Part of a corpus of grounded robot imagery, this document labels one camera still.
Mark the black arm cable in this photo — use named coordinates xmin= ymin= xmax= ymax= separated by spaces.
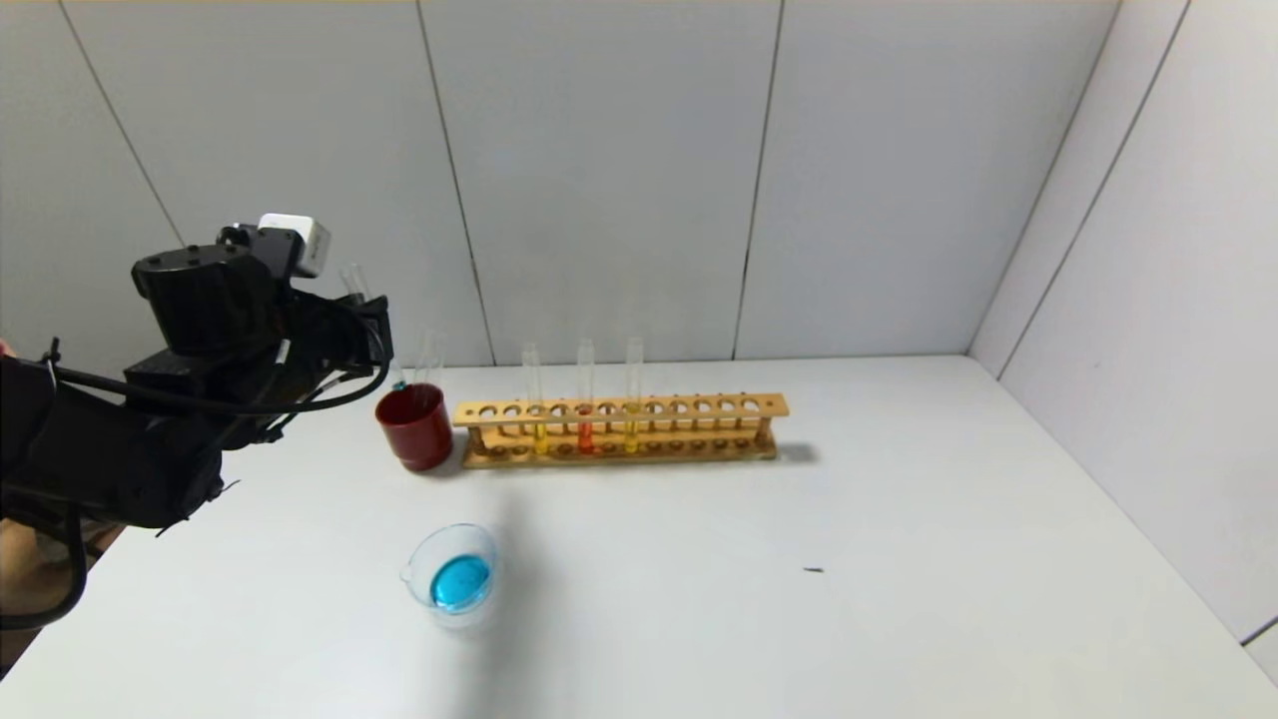
xmin=45 ymin=300 xmax=393 ymax=416

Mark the test tube with yellow liquid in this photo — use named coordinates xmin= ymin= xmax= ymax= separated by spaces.
xmin=521 ymin=343 xmax=550 ymax=457
xmin=625 ymin=337 xmax=645 ymax=455

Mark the test tube with blue liquid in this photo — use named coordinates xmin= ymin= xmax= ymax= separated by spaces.
xmin=338 ymin=264 xmax=409 ymax=393

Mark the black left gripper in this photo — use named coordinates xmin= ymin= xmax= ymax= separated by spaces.
xmin=321 ymin=295 xmax=394 ymax=366

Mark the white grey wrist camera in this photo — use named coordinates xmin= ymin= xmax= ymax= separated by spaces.
xmin=220 ymin=213 xmax=332 ymax=280

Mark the wooden test tube rack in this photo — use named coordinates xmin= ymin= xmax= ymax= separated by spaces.
xmin=452 ymin=392 xmax=791 ymax=470

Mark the red cup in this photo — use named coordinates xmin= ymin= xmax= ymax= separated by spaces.
xmin=375 ymin=383 xmax=456 ymax=472

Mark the clear glass beaker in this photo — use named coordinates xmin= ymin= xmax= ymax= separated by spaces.
xmin=400 ymin=523 xmax=520 ymax=632

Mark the empty glass test tube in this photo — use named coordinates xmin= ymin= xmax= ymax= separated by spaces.
xmin=416 ymin=330 xmax=447 ymax=392

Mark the test tube with red liquid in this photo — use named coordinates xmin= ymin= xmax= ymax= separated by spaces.
xmin=576 ymin=339 xmax=597 ymax=456

